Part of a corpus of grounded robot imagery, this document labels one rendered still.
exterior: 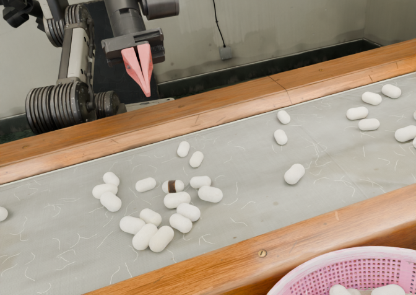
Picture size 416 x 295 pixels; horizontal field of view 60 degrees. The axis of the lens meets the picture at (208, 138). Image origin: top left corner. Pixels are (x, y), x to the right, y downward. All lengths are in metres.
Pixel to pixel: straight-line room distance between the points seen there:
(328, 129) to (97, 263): 0.42
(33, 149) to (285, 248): 0.50
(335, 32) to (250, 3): 0.73
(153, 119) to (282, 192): 0.31
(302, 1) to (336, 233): 2.46
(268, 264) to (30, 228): 0.34
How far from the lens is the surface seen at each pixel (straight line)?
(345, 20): 3.01
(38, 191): 0.65
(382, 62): 0.86
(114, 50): 0.61
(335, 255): 0.40
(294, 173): 0.51
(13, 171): 0.71
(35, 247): 0.55
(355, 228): 0.44
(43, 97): 0.91
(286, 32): 2.80
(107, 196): 0.54
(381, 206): 0.47
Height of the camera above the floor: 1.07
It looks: 31 degrees down
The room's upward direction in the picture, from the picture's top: 10 degrees counter-clockwise
